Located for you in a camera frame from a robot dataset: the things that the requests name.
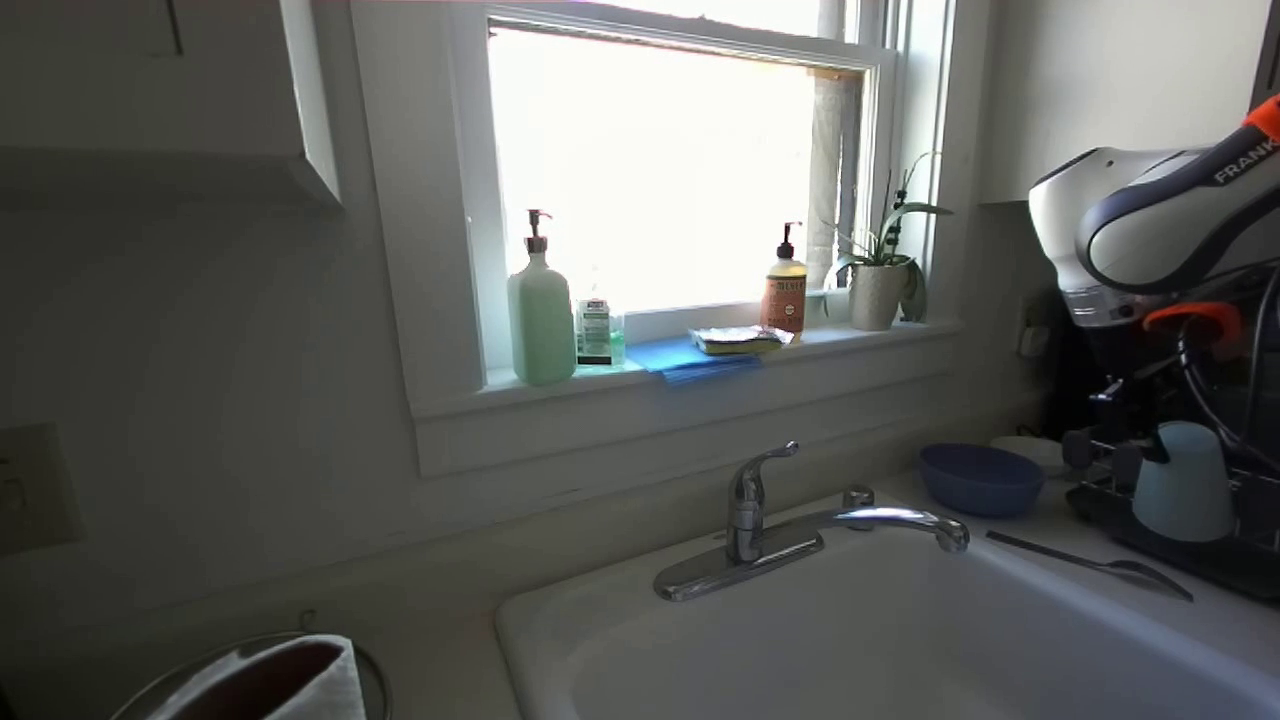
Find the green soap pump bottle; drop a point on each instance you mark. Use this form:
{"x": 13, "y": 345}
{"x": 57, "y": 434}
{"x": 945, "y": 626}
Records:
{"x": 540, "y": 315}

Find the light blue plastic cup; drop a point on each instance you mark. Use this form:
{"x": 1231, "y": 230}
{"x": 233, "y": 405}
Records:
{"x": 1185, "y": 498}

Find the white window frame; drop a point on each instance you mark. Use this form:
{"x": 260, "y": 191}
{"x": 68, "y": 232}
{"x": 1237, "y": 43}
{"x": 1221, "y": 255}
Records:
{"x": 842, "y": 394}

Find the blue cloth on sill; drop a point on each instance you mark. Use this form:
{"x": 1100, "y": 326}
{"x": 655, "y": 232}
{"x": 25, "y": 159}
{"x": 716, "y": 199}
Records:
{"x": 687, "y": 362}

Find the white upper cabinet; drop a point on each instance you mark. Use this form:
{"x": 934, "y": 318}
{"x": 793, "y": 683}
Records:
{"x": 161, "y": 102}

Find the white soap dish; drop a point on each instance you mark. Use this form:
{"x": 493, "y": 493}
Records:
{"x": 741, "y": 341}

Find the wall outlet plate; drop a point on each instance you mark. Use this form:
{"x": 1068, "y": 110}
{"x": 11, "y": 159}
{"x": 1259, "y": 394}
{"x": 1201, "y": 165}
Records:
{"x": 38, "y": 507}

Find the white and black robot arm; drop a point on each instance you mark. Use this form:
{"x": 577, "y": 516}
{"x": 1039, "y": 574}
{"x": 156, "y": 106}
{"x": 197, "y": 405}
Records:
{"x": 1133, "y": 232}

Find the orange soap pump bottle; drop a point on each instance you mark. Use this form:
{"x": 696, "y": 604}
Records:
{"x": 784, "y": 291}

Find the dark blue bowl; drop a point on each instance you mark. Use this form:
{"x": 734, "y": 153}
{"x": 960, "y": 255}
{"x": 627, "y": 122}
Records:
{"x": 983, "y": 483}

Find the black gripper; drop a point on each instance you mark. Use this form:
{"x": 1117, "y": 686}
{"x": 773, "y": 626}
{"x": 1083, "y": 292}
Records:
{"x": 1152, "y": 370}

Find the small green jar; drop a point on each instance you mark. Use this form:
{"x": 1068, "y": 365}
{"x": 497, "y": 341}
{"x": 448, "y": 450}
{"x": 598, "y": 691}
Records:
{"x": 598, "y": 333}

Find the potted plant in white pot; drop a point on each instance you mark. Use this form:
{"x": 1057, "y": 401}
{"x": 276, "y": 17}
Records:
{"x": 875, "y": 264}

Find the black dish drying rack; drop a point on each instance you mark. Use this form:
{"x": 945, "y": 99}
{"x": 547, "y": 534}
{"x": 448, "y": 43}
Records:
{"x": 1245, "y": 423}

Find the white kitchen sink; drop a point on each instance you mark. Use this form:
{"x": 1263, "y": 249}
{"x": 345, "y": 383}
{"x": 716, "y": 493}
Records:
{"x": 887, "y": 626}

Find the chrome sink faucet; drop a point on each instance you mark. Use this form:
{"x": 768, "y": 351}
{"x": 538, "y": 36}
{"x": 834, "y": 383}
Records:
{"x": 757, "y": 546}

